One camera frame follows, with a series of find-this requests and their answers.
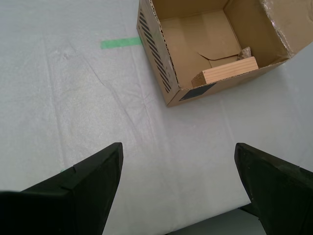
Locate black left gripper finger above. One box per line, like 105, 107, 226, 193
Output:
0, 142, 124, 235
234, 142, 313, 235

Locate light wooden block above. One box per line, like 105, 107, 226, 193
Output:
191, 56, 259, 89

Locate speckled beige rock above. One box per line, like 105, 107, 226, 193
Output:
236, 46, 252, 62

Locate cardboard box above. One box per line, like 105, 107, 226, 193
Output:
136, 0, 313, 108

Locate white table cover sheet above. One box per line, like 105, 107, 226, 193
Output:
0, 0, 313, 235

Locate long green tape strip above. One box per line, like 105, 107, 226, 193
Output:
100, 37, 143, 50

